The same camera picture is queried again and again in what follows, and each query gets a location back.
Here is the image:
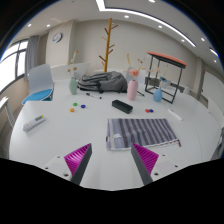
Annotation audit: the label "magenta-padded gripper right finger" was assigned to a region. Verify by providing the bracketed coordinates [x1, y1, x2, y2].
[130, 142, 183, 186]

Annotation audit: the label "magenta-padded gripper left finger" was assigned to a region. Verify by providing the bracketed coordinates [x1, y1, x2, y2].
[41, 143, 93, 186]

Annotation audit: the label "grey striped towel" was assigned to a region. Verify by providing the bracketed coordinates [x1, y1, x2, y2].
[105, 117, 183, 152]

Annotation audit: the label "white flat bar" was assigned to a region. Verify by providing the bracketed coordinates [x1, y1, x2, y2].
[167, 108, 184, 122]

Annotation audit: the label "white remote control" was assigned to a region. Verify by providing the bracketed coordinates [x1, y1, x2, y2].
[22, 114, 46, 132]

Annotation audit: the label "black rectangular case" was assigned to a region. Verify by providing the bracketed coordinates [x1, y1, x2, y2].
[111, 99, 134, 115]

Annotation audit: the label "blue vase with dried flowers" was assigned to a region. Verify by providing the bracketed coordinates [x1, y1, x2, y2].
[151, 64, 171, 103]

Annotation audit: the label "black marker pen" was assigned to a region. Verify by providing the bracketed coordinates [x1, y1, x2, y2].
[85, 92, 103, 100]

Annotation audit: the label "pink vase with flowers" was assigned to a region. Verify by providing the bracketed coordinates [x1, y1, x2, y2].
[124, 53, 151, 102]

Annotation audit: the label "green vase with dried flowers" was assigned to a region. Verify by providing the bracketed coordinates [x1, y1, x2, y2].
[66, 49, 81, 96]

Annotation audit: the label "grey backpack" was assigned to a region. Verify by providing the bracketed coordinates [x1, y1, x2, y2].
[77, 70, 129, 94]

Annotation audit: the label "white chair with blue seat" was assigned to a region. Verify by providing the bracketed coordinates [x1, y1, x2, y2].
[21, 63, 55, 105]

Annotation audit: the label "grey curtain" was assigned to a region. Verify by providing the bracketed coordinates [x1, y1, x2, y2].
[24, 35, 40, 81]

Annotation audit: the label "window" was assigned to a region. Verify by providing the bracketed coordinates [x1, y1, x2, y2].
[0, 39, 29, 94]

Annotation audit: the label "wooden coat tree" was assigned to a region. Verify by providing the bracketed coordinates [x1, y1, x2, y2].
[98, 17, 119, 73]

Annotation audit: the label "ceiling lights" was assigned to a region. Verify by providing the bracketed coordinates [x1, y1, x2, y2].
[26, 0, 219, 56]

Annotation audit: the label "black frame stand orange top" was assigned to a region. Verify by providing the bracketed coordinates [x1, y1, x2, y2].
[144, 51, 188, 104]

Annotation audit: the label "round wall clock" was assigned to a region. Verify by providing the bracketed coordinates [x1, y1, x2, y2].
[52, 32, 63, 43]

